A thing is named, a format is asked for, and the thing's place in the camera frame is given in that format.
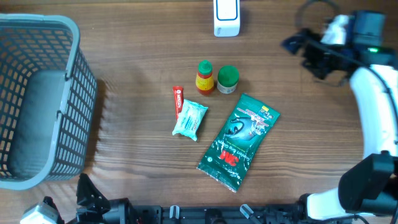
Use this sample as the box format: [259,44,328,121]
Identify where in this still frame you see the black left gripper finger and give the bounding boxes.
[76,173,111,214]
[43,196,65,224]

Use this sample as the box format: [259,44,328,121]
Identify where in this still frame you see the white jar green lid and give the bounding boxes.
[217,65,239,94]

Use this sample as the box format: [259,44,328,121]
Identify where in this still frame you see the green 3M gloves packet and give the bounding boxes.
[197,93,280,192]

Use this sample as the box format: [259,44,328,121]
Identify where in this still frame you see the red sauce bottle green cap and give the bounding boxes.
[195,60,215,95]

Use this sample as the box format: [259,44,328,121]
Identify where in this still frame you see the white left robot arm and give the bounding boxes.
[67,173,141,224]

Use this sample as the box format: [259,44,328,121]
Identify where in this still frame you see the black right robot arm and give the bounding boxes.
[282,9,397,223]

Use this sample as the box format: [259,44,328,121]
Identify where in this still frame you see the white barcode scanner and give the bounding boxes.
[213,0,241,37]

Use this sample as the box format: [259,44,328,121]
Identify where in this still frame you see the grey plastic shopping basket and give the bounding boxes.
[1,14,98,190]

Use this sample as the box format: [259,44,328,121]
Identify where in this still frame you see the red Nescafe stick sachet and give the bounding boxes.
[172,86,183,119]

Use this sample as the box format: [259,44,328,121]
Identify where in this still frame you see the mint green wipes packet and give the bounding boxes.
[172,100,208,141]

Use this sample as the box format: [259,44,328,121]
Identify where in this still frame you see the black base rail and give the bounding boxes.
[75,203,353,224]

